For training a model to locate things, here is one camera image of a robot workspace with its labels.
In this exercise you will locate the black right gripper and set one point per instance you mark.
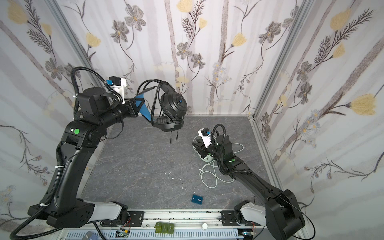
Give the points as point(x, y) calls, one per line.
point(204, 148)

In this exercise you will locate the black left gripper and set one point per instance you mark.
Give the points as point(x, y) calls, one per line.
point(133, 107)

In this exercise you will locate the mint green headphones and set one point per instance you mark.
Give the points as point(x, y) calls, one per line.
point(209, 161)

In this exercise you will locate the black blue headphones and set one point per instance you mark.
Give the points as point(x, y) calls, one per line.
point(168, 109)

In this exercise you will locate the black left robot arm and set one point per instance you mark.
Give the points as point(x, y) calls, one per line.
point(96, 109)

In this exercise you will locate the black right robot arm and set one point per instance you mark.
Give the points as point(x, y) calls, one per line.
point(280, 212)

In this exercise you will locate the small blue block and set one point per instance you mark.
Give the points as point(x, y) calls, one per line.
point(197, 199)

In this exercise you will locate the white round cap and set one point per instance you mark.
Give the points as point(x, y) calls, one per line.
point(204, 226)

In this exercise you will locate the green terminal block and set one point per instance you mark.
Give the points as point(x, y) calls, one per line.
point(164, 228)

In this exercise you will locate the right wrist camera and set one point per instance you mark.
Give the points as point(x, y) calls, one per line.
point(206, 136)

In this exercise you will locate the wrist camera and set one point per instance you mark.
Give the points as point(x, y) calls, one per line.
point(206, 136)
point(118, 85)

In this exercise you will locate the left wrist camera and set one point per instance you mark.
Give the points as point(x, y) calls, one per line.
point(118, 85)

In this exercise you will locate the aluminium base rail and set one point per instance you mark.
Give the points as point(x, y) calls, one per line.
point(188, 226)

